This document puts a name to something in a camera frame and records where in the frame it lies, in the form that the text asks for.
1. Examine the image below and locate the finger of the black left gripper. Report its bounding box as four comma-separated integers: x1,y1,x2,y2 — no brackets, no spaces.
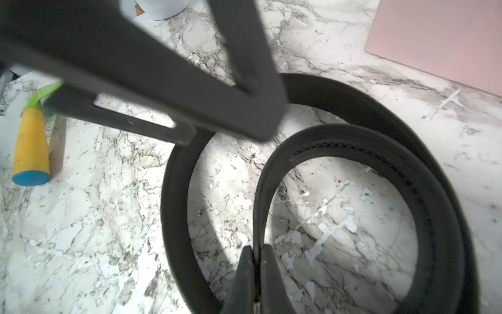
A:
1,1,288,145

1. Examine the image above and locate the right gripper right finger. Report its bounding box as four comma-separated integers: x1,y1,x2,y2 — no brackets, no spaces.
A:
259,245,295,314

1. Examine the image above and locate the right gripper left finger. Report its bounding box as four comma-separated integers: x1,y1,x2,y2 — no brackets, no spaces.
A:
220,245,256,314

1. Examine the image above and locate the pink divided storage box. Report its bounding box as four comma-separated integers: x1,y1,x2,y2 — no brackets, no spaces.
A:
366,1,501,96

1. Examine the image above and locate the white flower pot with plant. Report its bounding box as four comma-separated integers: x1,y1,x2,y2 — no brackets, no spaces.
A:
135,0,190,21

